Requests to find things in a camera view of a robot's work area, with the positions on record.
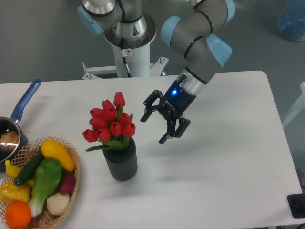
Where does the yellow bell pepper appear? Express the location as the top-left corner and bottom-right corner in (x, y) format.
(0, 182), (31, 205)

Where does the green bok choy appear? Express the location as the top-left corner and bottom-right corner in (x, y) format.
(28, 158), (63, 217)

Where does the purple red onion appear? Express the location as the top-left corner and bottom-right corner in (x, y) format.
(58, 172), (76, 194)

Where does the yellow squash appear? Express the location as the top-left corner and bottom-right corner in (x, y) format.
(41, 139), (76, 172)

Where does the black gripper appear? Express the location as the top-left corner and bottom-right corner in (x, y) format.
(140, 80), (196, 144)

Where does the dark grey ribbed vase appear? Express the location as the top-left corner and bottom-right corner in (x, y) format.
(103, 138), (138, 181)

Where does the red tulip bouquet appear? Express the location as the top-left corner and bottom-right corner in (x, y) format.
(82, 92), (136, 152)

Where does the white frame at right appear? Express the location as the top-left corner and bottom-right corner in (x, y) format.
(282, 82), (305, 128)

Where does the white garlic bulb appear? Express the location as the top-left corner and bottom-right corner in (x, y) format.
(46, 193), (70, 216)

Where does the green cucumber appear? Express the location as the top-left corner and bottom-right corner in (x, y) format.
(14, 151), (45, 186)

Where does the orange fruit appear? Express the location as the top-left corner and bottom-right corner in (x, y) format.
(4, 201), (32, 229)

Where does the brown bread roll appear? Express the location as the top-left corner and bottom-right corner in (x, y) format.
(0, 131), (19, 152)

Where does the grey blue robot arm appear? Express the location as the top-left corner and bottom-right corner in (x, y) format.
(77, 0), (235, 143)

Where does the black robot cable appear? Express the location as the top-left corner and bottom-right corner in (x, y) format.
(120, 37), (131, 77)

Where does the black device at edge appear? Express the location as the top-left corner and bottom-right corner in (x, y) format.
(287, 193), (305, 219)

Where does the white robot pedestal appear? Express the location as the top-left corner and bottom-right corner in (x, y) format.
(82, 12), (169, 79)

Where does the blue handled saucepan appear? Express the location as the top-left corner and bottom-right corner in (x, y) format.
(0, 79), (41, 172)

